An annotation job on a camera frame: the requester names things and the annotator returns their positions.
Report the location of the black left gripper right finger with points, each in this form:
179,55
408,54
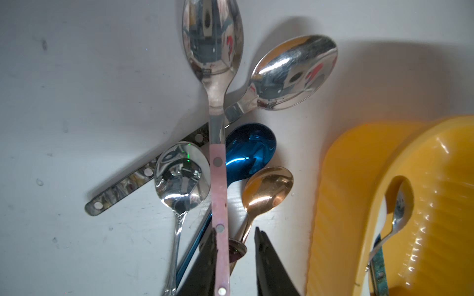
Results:
272,278

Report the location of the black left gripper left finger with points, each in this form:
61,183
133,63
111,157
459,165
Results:
201,279

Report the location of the ornate silver spoon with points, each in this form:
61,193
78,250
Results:
182,181

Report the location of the steel spoon green handle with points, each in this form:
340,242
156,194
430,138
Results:
402,214

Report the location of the yellow plastic storage box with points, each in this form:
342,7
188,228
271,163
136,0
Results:
361,174

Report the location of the steel spoon patterned handle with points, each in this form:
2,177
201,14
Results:
284,77

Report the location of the pink handled steel spoon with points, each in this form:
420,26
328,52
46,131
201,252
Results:
213,42

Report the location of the copper spoon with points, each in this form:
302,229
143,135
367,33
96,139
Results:
263,192

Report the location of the blue metal spoon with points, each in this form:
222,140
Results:
249,148

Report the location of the purple spoon black handle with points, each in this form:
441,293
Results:
236,250

